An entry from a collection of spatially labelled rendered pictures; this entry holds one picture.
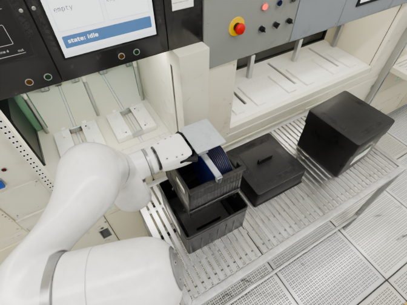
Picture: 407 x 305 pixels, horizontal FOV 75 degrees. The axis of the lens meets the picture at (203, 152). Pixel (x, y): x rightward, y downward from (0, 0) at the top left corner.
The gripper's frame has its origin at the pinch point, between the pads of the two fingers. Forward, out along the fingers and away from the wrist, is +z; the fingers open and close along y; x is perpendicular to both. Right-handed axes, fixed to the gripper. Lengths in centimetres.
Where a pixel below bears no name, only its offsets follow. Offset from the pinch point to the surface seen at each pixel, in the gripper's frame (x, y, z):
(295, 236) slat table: -50, 29, 30
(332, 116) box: -25, -3, 73
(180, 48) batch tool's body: 14.3, -29.9, 8.2
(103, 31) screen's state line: 25.9, -29.5, -15.5
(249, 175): -39.9, -2.3, 26.2
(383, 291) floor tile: -127, 69, 94
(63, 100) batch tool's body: -38, -99, -39
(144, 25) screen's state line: 24.7, -29.8, -3.1
